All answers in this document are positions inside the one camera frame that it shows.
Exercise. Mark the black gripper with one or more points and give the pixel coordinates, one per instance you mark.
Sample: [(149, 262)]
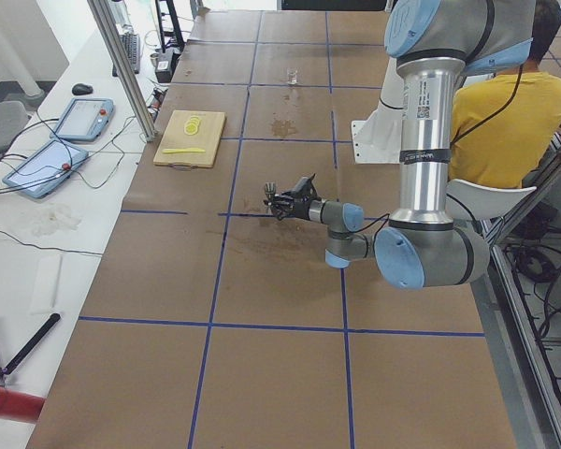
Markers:
[(300, 209)]

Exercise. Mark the steel jigger measuring cup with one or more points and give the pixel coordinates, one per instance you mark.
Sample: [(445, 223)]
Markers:
[(271, 200)]

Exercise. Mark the small glass beaker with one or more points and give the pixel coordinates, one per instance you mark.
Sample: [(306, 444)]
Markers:
[(292, 76)]

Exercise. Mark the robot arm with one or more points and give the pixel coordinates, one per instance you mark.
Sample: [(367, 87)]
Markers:
[(434, 43)]

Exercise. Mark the bamboo cutting board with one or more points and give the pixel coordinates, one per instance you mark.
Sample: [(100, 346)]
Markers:
[(206, 136)]

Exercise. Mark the yellow plastic knife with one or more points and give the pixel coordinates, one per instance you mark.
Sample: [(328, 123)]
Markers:
[(183, 150)]

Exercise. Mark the white chair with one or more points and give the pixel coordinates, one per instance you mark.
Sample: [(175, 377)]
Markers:
[(468, 201)]

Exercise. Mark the person in yellow shirt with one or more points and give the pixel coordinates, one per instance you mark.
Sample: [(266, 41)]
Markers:
[(502, 127)]

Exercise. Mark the far teach pendant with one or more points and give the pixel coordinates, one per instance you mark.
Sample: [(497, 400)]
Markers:
[(84, 119)]

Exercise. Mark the teach pendant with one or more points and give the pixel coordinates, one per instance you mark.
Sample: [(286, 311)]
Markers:
[(84, 119), (46, 169)]

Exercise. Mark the black keyboard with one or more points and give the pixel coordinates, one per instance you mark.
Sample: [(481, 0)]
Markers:
[(132, 47)]

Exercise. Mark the black computer mouse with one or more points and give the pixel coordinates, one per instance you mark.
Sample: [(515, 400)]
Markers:
[(82, 89)]

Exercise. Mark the near teach pendant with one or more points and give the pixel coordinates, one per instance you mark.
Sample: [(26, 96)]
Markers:
[(46, 169)]

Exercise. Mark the red cylinder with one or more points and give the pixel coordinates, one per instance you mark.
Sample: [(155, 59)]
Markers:
[(20, 407)]

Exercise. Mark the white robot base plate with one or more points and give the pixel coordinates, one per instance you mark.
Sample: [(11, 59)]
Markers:
[(376, 143)]

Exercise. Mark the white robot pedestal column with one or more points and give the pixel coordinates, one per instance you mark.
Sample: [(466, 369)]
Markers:
[(391, 97)]

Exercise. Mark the aluminium frame post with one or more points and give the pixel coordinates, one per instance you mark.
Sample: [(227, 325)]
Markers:
[(107, 27)]

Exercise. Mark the black handled tool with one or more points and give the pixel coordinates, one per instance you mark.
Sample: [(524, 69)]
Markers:
[(30, 345)]

